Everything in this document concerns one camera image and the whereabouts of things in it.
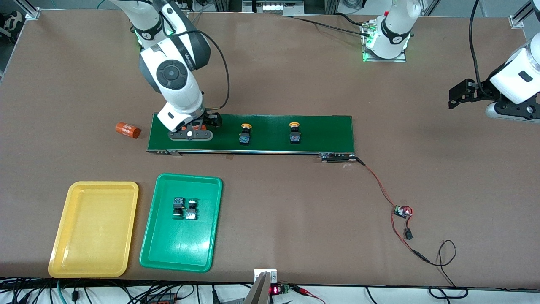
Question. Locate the yellow plastic tray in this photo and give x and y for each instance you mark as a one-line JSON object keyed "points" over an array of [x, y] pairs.
{"points": [[95, 230]]}

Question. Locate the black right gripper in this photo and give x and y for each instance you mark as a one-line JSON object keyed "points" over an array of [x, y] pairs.
{"points": [[212, 119]]}

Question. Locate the green conveyor belt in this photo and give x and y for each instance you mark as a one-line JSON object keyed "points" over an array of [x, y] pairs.
{"points": [[320, 135]]}

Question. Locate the white mounting plate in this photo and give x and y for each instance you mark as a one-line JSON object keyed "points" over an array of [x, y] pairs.
{"points": [[274, 274]]}

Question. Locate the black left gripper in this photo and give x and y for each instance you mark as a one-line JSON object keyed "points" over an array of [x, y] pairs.
{"points": [[484, 88]]}

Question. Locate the grey metal camera bracket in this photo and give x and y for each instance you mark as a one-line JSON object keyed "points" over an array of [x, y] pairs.
{"points": [[258, 291]]}

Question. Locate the aluminium profile post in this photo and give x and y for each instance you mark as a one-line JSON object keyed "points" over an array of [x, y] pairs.
{"points": [[517, 19], [30, 9]]}

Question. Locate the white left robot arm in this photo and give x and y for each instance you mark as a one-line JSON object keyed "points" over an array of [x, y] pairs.
{"points": [[519, 76]]}

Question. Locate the orange device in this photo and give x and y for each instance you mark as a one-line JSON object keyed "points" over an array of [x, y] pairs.
{"points": [[160, 299]]}

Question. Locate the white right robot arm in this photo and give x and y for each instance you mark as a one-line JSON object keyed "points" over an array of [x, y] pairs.
{"points": [[177, 97]]}

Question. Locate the orange 4680 cylinder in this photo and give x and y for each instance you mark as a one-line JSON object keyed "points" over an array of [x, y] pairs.
{"points": [[201, 126], [128, 130]]}

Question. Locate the red clip lead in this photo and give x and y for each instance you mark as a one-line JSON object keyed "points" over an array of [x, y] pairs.
{"points": [[308, 293]]}

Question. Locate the small motor controller board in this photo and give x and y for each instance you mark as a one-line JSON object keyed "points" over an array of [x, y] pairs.
{"points": [[401, 211]]}

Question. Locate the yellow push button switch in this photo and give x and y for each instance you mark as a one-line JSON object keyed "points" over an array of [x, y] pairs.
{"points": [[294, 134], [245, 135]]}

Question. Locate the white power strip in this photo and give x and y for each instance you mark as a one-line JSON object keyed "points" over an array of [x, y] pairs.
{"points": [[270, 6]]}

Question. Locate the green plastic tray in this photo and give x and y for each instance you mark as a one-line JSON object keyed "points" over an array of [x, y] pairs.
{"points": [[190, 249]]}

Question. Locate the red digit display module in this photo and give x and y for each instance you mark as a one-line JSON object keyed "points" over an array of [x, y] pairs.
{"points": [[278, 290]]}

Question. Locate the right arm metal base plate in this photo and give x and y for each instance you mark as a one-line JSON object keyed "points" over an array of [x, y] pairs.
{"points": [[184, 21]]}

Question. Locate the green push button switch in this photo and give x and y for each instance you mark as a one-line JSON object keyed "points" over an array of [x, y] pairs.
{"points": [[178, 207], [192, 210]]}

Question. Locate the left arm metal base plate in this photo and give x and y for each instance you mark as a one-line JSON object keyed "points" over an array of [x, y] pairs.
{"points": [[398, 59]]}

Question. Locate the black and white object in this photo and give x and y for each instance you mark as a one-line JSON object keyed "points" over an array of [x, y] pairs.
{"points": [[10, 25]]}

